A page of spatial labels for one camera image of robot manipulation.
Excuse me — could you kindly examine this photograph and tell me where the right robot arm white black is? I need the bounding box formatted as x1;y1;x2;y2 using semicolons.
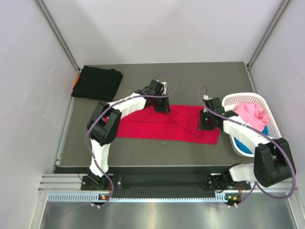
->
198;95;296;189

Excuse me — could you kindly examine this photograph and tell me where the pink t shirt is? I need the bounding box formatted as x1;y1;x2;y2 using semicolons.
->
234;103;269;132

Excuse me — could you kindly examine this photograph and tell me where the folded orange t shirt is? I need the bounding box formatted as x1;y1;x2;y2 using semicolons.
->
72;73;80;90

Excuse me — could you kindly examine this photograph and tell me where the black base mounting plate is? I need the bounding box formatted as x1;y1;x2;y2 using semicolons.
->
81;166;251;198

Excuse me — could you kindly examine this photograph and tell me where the slotted cable duct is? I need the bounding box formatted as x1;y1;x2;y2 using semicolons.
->
48;193;228;203

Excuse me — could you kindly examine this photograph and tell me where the folded black t shirt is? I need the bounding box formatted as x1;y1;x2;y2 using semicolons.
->
71;66;123;102

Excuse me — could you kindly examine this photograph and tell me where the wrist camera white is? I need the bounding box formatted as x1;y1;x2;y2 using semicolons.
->
161;82;168;95
203;94;211;101

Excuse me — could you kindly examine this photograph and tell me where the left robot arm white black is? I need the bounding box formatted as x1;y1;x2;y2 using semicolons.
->
86;80;171;189

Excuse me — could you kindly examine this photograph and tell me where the red t shirt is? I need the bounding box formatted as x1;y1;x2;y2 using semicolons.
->
117;105;220;145

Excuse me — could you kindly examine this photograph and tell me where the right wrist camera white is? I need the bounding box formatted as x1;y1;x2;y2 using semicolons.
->
203;94;211;101

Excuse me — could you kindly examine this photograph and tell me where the blue t shirt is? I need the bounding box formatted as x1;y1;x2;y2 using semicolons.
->
234;126;269;155

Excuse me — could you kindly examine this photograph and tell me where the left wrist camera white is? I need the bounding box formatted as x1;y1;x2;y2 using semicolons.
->
161;82;168;95

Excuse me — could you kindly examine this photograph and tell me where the white plastic basket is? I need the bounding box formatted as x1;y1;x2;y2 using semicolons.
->
222;93;283;157

